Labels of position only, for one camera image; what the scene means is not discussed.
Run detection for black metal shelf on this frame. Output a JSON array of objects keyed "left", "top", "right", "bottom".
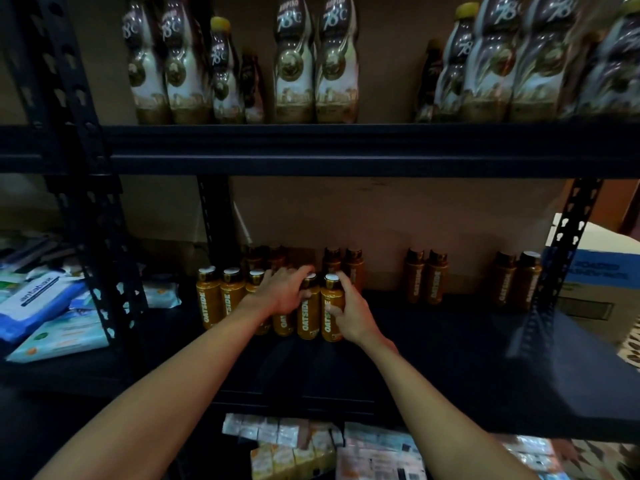
[
  {"left": 0, "top": 0, "right": 151, "bottom": 480},
  {"left": 40, "top": 0, "right": 640, "bottom": 480}
]

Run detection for person's left forearm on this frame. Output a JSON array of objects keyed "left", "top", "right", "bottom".
[{"left": 35, "top": 305, "right": 266, "bottom": 480}]

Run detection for orange Oatside bottles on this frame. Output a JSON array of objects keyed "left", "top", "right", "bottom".
[{"left": 196, "top": 245, "right": 546, "bottom": 338}]

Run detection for tissue packs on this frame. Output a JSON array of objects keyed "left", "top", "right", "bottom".
[{"left": 250, "top": 429, "right": 339, "bottom": 480}]

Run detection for brown wooden cabinet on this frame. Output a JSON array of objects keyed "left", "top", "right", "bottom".
[{"left": 590, "top": 179, "right": 640, "bottom": 236}]

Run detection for flat white packet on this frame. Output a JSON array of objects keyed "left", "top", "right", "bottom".
[{"left": 345, "top": 423, "right": 421, "bottom": 456}]

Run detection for row of yellow-capped coffee bottles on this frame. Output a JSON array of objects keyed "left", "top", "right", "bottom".
[{"left": 122, "top": 0, "right": 640, "bottom": 124}]

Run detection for stack of pink white boxes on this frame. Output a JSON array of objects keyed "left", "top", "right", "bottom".
[{"left": 335, "top": 447, "right": 429, "bottom": 480}]

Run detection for row of wet wipe packs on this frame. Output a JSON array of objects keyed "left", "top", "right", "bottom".
[{"left": 0, "top": 235, "right": 183, "bottom": 364}]

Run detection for person's right hand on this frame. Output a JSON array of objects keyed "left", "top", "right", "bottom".
[{"left": 328, "top": 273, "right": 386, "bottom": 351}]

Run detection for person's left hand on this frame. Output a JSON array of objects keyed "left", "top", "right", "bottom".
[{"left": 240, "top": 265, "right": 316, "bottom": 321}]

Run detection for row of pale pink packets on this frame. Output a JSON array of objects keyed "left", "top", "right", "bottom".
[{"left": 495, "top": 435, "right": 566, "bottom": 474}]

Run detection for Oatside bottle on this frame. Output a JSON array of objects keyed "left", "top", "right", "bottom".
[
  {"left": 297, "top": 275, "right": 322, "bottom": 342},
  {"left": 320, "top": 273, "right": 346, "bottom": 344}
]

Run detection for blue white cashew carton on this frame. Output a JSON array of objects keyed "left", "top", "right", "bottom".
[{"left": 545, "top": 213, "right": 640, "bottom": 346}]

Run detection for person's right forearm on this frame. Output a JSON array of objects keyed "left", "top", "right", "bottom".
[{"left": 360, "top": 335, "right": 541, "bottom": 480}]

